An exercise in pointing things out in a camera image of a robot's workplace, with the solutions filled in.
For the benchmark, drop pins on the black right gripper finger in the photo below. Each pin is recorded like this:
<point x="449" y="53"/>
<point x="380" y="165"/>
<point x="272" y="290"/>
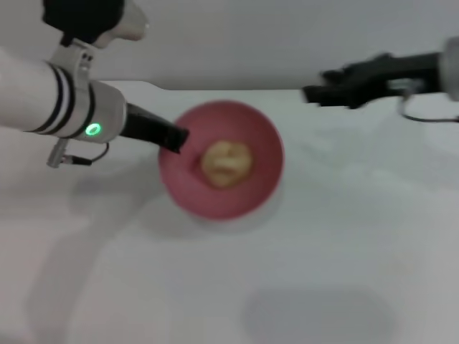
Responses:
<point x="328" y="96"/>
<point x="339" y="76"/>

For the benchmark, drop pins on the pink plastic bowl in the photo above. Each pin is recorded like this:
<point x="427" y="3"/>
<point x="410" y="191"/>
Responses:
<point x="229" y="204"/>

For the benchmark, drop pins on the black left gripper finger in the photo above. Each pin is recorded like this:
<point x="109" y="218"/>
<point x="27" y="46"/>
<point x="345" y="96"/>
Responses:
<point x="175" y="139"/>

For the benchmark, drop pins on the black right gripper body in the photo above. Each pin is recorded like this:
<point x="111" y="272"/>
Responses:
<point x="394" y="75"/>

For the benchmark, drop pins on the beige egg yolk pastry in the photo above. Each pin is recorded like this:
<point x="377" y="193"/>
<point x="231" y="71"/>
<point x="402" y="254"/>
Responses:
<point x="226" y="164"/>

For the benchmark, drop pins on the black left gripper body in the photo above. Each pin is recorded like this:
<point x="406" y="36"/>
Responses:
<point x="147" y="127"/>

